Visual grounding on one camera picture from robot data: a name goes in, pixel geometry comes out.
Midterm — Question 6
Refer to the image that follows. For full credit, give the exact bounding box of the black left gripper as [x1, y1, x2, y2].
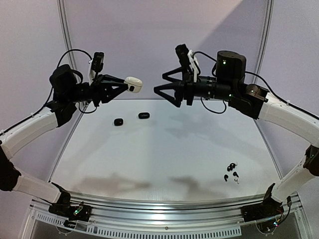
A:
[66, 74, 129, 106]

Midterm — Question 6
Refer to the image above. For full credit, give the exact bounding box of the white earbud charging case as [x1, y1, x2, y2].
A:
[124, 77, 143, 93]

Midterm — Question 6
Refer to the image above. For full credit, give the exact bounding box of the black glossy charging case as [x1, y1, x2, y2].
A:
[114, 118, 124, 126]

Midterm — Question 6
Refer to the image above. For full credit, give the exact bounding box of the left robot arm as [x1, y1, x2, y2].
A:
[0, 64, 143, 216]

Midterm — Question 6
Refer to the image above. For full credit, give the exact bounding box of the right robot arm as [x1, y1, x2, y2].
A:
[154, 50, 319, 217]

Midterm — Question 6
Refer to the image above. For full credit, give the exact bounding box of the black oval charging case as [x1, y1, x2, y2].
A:
[138, 112, 150, 119]

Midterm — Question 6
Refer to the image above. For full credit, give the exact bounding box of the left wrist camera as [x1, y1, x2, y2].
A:
[88, 52, 104, 85]

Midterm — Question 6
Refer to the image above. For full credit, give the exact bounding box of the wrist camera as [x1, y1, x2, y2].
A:
[88, 52, 104, 85]
[175, 44, 200, 83]

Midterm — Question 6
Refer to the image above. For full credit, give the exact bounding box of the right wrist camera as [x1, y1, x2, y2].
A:
[175, 44, 200, 83]

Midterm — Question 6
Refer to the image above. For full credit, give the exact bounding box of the aluminium frame post left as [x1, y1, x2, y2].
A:
[57, 0, 76, 69]

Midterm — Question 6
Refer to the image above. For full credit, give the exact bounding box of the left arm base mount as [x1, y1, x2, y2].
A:
[48, 198, 93, 222]

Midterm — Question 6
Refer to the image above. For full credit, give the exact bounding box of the aluminium front rail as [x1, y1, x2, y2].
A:
[22, 193, 312, 239]

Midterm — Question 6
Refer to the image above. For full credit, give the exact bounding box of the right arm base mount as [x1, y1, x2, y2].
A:
[240, 198, 284, 222]

